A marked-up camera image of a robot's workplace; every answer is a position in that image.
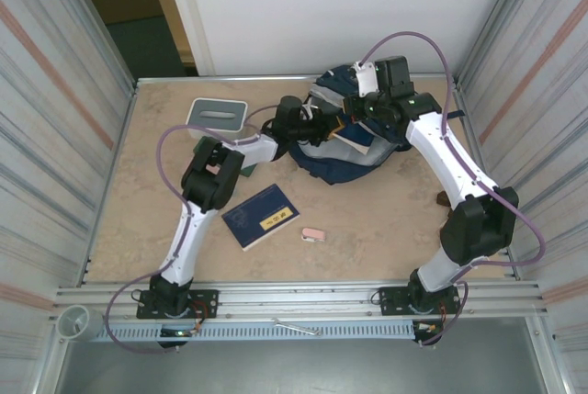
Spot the aluminium mounting rail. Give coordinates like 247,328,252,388
53,279,550,317

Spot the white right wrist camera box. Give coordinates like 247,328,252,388
352,62,380,97

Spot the metal wrench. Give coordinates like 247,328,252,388
271,317,322,337

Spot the navy blue student backpack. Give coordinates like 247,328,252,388
288,64,462,186

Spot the thin aluminium edge rail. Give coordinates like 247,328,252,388
135,73,456,85

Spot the blue notebook yellow label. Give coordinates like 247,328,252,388
220,183,301,253

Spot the corrugated translucent side panel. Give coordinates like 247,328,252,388
452,0,588,394
0,0,139,394

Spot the slotted grey cable duct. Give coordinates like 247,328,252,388
98,322,417,343

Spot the grey plastic pipe piece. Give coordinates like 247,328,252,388
57,304,103,343

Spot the dark green pencil case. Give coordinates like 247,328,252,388
191,139,256,179

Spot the grey white tissue box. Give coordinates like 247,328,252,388
186,97,249,146

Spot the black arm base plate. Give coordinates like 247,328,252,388
376,286,460,317
135,288,220,321

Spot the small circuit board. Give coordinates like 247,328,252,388
159,327,204,339
412,320,446,347

